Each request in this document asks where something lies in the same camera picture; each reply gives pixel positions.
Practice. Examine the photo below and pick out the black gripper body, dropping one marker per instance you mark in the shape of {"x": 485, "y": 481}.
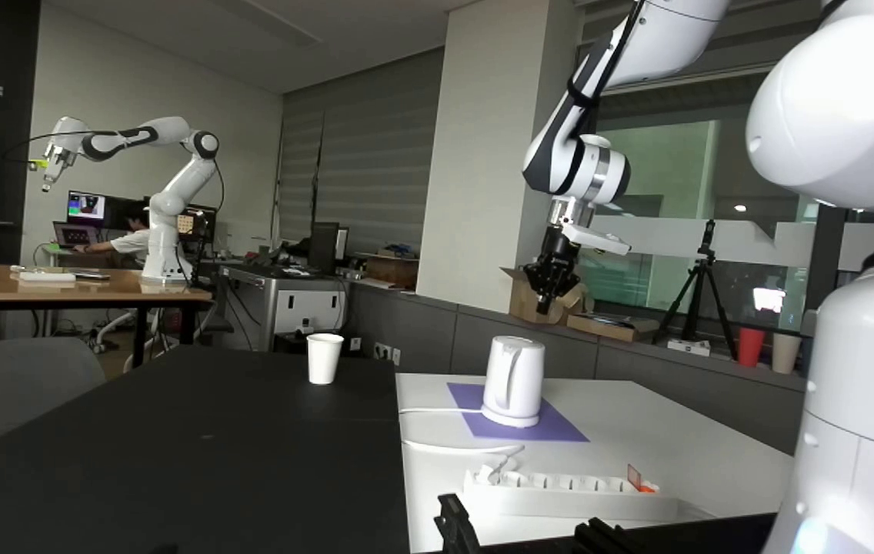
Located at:
{"x": 555, "y": 263}

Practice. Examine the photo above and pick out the white mug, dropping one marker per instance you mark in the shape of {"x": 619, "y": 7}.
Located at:
{"x": 514, "y": 380}

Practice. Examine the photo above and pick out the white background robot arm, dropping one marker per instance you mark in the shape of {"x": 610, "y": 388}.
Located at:
{"x": 163, "y": 205}

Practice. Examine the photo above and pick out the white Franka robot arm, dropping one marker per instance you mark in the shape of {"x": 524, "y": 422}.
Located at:
{"x": 869, "y": 357}

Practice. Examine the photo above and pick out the brown cardboard box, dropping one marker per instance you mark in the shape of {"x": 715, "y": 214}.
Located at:
{"x": 600, "y": 327}

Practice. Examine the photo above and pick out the purple rectangular mat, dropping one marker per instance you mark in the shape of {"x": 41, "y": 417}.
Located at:
{"x": 548, "y": 425}

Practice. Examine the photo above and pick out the white power strip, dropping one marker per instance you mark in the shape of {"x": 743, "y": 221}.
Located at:
{"x": 562, "y": 481}

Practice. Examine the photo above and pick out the red cup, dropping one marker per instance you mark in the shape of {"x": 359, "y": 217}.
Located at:
{"x": 752, "y": 348}

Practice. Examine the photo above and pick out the white paper cup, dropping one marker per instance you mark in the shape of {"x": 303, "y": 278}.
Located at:
{"x": 325, "y": 357}

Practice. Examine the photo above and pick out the beige cup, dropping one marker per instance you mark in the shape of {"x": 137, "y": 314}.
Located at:
{"x": 787, "y": 356}

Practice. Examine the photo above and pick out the black table clamp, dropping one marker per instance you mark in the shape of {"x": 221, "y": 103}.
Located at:
{"x": 609, "y": 540}
{"x": 455, "y": 525}

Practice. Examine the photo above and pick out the white metal cabinet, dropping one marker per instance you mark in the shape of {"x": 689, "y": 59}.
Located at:
{"x": 293, "y": 303}

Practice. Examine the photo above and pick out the person in white shirt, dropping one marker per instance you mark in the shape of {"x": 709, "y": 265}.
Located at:
{"x": 130, "y": 241}

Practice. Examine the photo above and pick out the lit computer monitor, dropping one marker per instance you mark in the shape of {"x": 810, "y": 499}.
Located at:
{"x": 89, "y": 206}

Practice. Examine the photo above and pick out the wooden table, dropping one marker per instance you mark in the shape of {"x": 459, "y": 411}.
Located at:
{"x": 68, "y": 286}

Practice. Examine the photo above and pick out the grey chair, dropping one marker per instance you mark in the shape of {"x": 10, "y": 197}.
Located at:
{"x": 8, "y": 388}

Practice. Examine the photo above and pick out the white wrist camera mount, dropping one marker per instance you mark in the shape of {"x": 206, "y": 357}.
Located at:
{"x": 600, "y": 243}

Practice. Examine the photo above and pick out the black camera tripod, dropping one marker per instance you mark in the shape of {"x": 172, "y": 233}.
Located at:
{"x": 704, "y": 281}

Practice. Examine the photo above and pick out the white wall outlet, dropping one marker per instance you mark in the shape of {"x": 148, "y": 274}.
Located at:
{"x": 386, "y": 352}

